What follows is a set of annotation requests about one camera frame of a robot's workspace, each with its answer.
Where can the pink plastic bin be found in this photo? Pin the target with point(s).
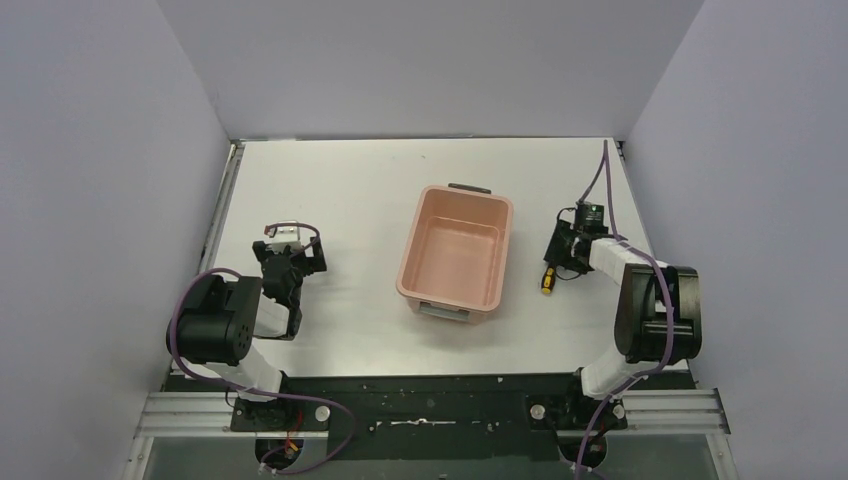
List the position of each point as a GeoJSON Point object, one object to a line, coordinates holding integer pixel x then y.
{"type": "Point", "coordinates": [455, 256]}

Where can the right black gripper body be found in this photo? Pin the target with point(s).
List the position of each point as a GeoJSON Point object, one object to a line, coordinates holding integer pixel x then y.
{"type": "Point", "coordinates": [578, 266]}

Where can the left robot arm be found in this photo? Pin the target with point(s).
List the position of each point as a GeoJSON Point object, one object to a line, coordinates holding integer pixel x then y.
{"type": "Point", "coordinates": [222, 313]}

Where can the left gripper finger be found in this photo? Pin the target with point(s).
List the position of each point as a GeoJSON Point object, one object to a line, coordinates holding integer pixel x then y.
{"type": "Point", "coordinates": [261, 250]}
{"type": "Point", "coordinates": [317, 262]}

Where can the yellow black handled screwdriver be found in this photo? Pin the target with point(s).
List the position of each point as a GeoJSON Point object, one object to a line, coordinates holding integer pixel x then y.
{"type": "Point", "coordinates": [548, 280]}

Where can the left side aluminium rail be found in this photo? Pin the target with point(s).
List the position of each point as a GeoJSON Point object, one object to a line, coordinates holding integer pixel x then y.
{"type": "Point", "coordinates": [214, 232]}

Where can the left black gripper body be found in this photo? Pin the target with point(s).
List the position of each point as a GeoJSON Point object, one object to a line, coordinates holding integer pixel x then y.
{"type": "Point", "coordinates": [291, 263]}

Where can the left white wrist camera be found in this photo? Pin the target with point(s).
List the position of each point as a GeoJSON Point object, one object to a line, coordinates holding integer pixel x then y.
{"type": "Point", "coordinates": [286, 236]}

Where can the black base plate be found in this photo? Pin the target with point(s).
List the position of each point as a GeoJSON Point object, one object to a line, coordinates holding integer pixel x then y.
{"type": "Point", "coordinates": [472, 417]}

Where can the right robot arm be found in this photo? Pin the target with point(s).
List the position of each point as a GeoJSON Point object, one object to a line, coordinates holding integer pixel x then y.
{"type": "Point", "coordinates": [658, 314]}

